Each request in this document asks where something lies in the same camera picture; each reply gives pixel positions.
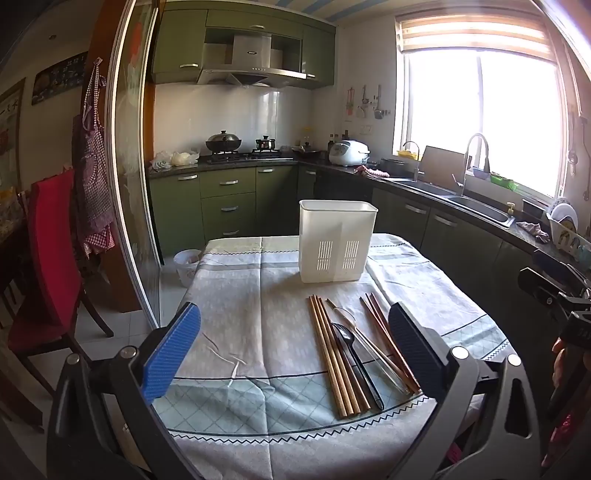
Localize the green wall cabinets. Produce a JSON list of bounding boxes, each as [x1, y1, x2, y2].
[[151, 8, 336, 88]]

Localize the green base cabinets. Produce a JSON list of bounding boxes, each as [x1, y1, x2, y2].
[[148, 164, 555, 324]]

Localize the striped window blind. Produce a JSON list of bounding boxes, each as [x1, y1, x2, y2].
[[396, 7, 555, 61]]

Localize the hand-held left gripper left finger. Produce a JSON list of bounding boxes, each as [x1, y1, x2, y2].
[[46, 302, 204, 480]]

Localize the reddish brown chopstick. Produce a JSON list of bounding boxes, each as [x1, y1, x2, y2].
[[370, 294, 422, 392], [365, 294, 417, 393]]

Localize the hanging kitchen utensils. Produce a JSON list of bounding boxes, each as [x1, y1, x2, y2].
[[344, 84, 386, 121]]

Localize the black plastic fork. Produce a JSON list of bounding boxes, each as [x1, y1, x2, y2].
[[331, 322, 385, 410]]

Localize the kitchen window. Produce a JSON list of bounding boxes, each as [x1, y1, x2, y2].
[[392, 14, 573, 199]]

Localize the steel range hood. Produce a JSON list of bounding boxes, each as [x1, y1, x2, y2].
[[196, 33, 308, 88]]

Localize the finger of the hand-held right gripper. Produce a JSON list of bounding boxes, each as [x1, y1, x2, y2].
[[532, 249, 589, 289], [518, 267, 591, 308]]

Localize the tall steel faucet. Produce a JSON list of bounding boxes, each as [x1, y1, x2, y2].
[[452, 134, 490, 198]]

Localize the wooden cutting board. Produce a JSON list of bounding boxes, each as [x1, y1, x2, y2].
[[418, 146, 472, 182]]

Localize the white plastic bucket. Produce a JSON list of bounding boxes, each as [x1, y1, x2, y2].
[[173, 249, 203, 288]]

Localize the steel double sink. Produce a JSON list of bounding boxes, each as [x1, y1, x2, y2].
[[390, 178, 515, 228]]

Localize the white plastic utensil holder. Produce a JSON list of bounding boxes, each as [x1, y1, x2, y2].
[[299, 199, 378, 284]]

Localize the checked apron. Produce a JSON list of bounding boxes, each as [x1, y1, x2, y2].
[[73, 58, 116, 258]]

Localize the person's right hand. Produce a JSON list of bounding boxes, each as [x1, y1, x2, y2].
[[551, 338, 570, 394]]

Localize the green containers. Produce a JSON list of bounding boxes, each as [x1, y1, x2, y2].
[[472, 167, 519, 191]]

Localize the dark wall poster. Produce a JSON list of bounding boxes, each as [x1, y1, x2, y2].
[[31, 52, 88, 106]]

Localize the black wok with lid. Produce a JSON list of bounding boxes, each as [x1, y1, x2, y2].
[[205, 130, 243, 154]]

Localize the white rice cooker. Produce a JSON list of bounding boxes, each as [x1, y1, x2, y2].
[[329, 140, 371, 168]]

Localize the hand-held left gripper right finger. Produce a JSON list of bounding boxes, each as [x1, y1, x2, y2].
[[388, 302, 543, 480]]

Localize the black box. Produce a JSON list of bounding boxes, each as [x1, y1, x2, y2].
[[523, 199, 550, 221]]

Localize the patterned grey tablecloth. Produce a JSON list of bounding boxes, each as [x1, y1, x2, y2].
[[152, 233, 513, 480]]

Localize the dark stone countertop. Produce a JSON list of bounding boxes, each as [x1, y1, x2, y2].
[[148, 154, 591, 278]]

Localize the red chair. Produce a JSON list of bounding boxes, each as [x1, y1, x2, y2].
[[7, 168, 115, 398]]

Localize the sliding glass door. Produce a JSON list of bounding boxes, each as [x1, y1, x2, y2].
[[104, 0, 163, 326]]

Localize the white plate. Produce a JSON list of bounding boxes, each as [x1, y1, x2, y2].
[[551, 202, 578, 232]]

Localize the small steel faucet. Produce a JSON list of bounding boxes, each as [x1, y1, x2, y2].
[[402, 141, 424, 182]]

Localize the black gas stove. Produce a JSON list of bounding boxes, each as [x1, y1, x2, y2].
[[205, 148, 295, 164]]

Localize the clear handled utensil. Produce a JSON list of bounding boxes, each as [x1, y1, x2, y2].
[[326, 299, 413, 397]]

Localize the white dish rack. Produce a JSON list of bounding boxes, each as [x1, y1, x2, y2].
[[546, 198, 591, 265]]

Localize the crumpled rag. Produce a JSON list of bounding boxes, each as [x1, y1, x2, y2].
[[516, 222, 551, 244]]

